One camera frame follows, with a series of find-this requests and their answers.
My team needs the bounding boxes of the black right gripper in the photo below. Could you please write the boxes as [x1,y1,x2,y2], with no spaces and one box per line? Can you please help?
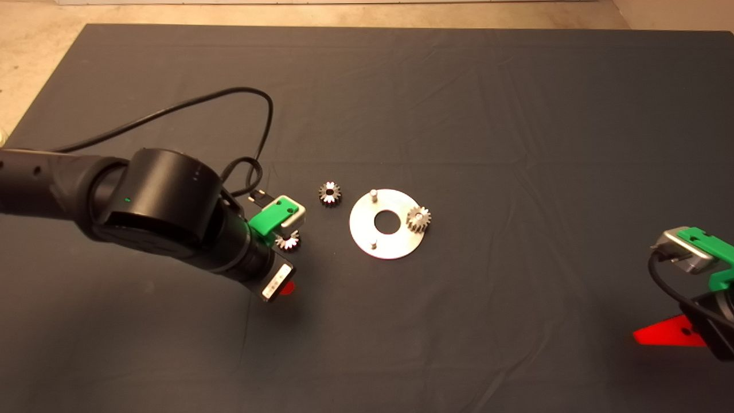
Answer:
[633,291,734,362]

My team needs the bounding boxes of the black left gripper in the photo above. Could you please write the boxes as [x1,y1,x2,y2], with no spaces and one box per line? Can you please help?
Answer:
[227,224,296,303]

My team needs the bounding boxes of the round metal carrier plate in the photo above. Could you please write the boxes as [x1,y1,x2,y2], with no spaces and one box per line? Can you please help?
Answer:
[349,189,426,260]

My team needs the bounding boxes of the dark grey table cloth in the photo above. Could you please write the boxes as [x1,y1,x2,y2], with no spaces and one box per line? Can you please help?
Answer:
[0,23,734,413]

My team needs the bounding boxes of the black right camera cable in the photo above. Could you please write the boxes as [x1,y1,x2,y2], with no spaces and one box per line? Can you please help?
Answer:
[648,247,734,325]

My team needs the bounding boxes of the black camera cable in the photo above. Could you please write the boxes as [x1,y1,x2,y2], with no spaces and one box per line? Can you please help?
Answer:
[648,247,734,325]
[52,87,275,207]

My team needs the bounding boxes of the green left camera mount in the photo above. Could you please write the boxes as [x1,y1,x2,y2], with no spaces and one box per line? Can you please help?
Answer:
[248,197,299,237]

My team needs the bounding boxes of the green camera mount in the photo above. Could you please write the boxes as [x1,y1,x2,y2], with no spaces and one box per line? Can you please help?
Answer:
[677,227,734,292]
[248,197,299,237]

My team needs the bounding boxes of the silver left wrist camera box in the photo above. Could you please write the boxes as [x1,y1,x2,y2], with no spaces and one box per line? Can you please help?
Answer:
[275,196,307,230]

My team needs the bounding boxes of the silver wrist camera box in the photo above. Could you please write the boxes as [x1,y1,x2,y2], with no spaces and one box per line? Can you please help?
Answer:
[275,196,307,230]
[650,229,720,275]

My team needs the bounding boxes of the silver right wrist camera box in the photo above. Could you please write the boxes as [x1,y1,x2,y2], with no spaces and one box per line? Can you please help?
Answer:
[650,229,720,275]

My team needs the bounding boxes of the black left camera cable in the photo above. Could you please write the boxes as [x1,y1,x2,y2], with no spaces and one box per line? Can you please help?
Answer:
[52,87,275,207]

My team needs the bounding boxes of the green right camera mount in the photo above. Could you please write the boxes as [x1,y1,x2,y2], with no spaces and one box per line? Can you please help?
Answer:
[677,227,734,292]

